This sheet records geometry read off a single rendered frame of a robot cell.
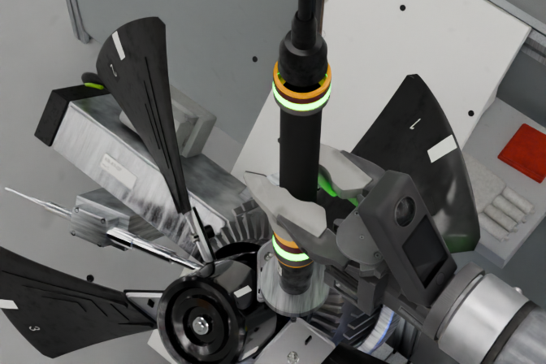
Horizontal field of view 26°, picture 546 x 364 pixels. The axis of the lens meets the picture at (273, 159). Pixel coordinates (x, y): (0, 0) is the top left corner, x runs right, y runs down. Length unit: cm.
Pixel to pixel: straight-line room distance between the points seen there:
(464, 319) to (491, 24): 56
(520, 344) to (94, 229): 76
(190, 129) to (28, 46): 160
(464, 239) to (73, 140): 63
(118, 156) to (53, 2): 168
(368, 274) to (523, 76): 103
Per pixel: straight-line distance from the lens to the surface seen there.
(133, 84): 139
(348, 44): 150
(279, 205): 99
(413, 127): 127
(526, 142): 191
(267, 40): 241
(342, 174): 101
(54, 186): 289
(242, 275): 135
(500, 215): 183
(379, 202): 90
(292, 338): 138
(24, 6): 323
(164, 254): 151
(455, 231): 120
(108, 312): 149
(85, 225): 158
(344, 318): 146
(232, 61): 258
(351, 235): 98
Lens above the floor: 246
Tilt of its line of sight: 58 degrees down
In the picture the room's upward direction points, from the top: straight up
